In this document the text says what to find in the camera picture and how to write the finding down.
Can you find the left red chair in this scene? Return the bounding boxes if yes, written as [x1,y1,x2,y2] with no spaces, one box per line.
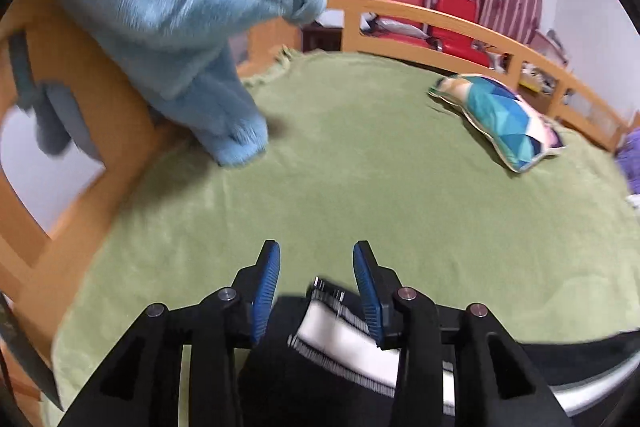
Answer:
[366,0,432,44]

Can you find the purple plush monster toy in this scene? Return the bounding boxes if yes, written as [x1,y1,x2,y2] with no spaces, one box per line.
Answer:
[616,141,640,194]

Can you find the white black-flowered pillow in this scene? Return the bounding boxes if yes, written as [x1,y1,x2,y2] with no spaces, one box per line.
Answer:
[625,194,640,210]

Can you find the dark wooden chair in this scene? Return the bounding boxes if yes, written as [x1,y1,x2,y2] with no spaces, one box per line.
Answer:
[302,9,344,53]

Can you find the black pants with white stripe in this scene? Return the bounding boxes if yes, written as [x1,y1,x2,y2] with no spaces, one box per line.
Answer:
[238,284,639,426]

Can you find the green fleece bed blanket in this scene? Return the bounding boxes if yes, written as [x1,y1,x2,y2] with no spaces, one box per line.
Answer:
[42,53,639,426]

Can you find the wooden bed frame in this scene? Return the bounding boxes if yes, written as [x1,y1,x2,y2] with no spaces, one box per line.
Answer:
[0,0,640,413]

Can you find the colourful geometric pillow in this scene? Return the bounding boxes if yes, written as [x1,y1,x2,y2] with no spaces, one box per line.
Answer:
[428,74,565,173]

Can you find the cluttered desk with papers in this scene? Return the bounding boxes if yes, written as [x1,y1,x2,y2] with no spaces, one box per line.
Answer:
[516,28,572,98]

